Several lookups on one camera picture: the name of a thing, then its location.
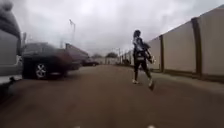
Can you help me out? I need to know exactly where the pale wall with dark pillars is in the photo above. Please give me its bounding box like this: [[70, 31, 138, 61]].
[[118, 4, 224, 83]]

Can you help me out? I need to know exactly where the person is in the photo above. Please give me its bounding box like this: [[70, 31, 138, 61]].
[[131, 29, 156, 91]]

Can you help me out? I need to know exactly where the silver car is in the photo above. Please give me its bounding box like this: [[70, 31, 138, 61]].
[[0, 1, 24, 80]]

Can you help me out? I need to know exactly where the dark red vehicle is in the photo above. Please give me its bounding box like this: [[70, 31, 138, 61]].
[[64, 43, 90, 71]]

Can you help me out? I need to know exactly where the distant pale wall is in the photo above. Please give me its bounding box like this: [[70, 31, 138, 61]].
[[93, 57, 122, 66]]

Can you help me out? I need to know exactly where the distant dark car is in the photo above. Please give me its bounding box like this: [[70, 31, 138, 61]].
[[82, 57, 100, 67]]

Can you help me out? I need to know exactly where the brown dirt road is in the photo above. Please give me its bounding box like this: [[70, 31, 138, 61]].
[[0, 63, 224, 128]]

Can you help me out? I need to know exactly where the street lamp pole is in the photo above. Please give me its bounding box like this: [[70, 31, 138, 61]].
[[68, 18, 77, 45]]

